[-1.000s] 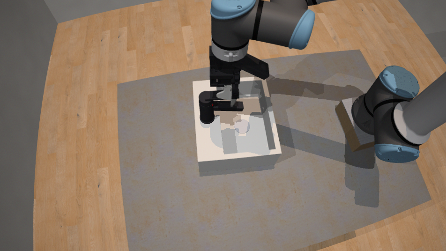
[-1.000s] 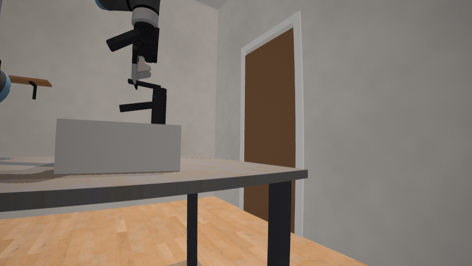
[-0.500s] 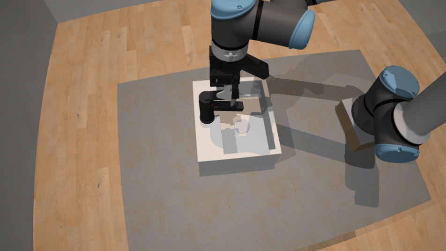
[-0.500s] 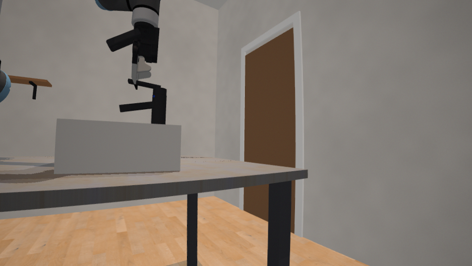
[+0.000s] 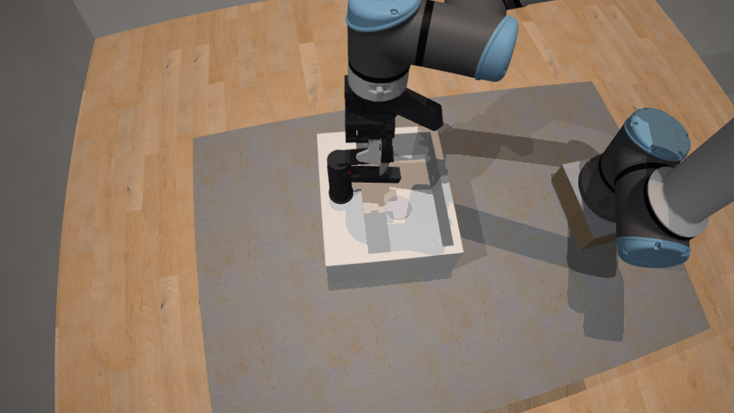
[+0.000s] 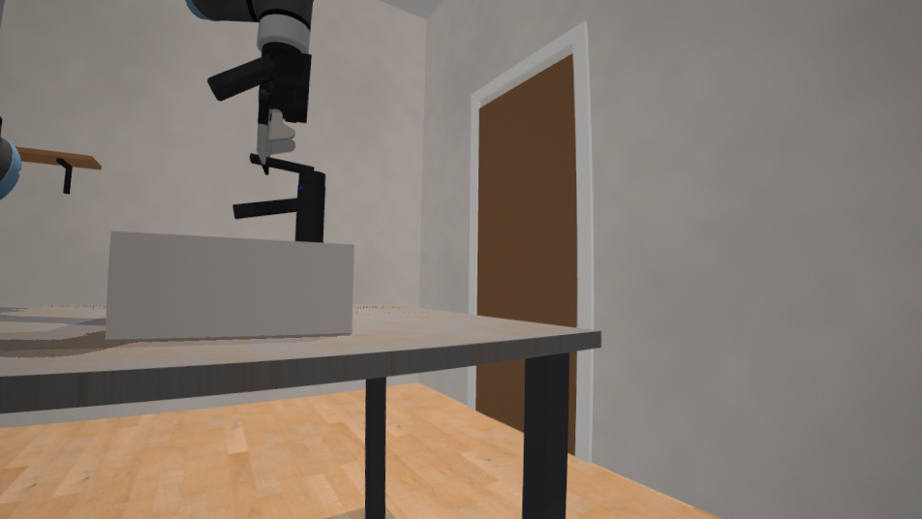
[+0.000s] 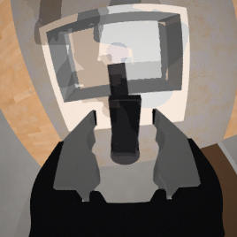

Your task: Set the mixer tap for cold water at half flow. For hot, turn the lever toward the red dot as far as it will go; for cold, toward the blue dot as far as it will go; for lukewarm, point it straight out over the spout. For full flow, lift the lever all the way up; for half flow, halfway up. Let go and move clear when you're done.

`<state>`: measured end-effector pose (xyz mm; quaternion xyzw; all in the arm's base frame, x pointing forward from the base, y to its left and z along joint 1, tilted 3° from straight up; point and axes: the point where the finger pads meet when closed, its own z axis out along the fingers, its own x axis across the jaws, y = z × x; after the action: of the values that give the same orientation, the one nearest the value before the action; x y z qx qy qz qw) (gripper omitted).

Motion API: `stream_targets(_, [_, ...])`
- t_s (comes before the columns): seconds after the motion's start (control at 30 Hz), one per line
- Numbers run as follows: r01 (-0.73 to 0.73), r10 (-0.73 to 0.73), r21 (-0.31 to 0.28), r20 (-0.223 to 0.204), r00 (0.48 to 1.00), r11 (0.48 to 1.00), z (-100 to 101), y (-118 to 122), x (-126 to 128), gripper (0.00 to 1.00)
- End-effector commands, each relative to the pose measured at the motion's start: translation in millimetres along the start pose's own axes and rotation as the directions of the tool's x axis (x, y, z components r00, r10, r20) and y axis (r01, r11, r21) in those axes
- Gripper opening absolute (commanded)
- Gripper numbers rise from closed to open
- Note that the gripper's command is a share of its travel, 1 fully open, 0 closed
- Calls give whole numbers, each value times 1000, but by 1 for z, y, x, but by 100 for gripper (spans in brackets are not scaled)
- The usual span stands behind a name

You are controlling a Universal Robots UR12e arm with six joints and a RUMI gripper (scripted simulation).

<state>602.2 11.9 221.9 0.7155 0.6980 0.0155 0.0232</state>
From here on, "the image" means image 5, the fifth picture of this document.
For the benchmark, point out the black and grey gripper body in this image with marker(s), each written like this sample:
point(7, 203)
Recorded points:
point(364, 120)

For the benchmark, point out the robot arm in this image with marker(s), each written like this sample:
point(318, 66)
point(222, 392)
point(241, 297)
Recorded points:
point(660, 202)

